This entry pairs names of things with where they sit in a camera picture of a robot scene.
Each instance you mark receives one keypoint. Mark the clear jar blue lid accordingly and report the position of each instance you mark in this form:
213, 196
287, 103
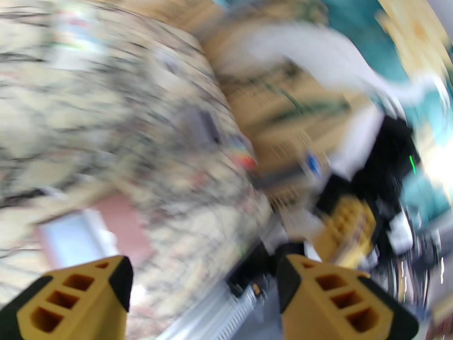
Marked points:
313, 163

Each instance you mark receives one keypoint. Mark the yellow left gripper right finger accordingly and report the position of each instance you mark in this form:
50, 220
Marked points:
336, 306

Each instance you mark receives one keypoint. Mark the pink leather card holder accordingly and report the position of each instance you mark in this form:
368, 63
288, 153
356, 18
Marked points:
116, 221

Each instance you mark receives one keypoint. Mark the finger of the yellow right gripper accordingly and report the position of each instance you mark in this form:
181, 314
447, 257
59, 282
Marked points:
359, 239
336, 225

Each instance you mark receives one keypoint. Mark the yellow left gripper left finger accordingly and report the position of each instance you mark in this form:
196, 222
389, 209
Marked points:
70, 306

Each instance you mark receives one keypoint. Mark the colourful marker pen set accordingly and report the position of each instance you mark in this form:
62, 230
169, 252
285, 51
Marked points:
246, 156

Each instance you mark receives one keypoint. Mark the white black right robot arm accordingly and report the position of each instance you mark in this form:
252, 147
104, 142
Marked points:
357, 143

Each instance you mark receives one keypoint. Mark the aluminium front rail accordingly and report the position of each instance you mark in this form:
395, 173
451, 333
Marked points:
212, 313

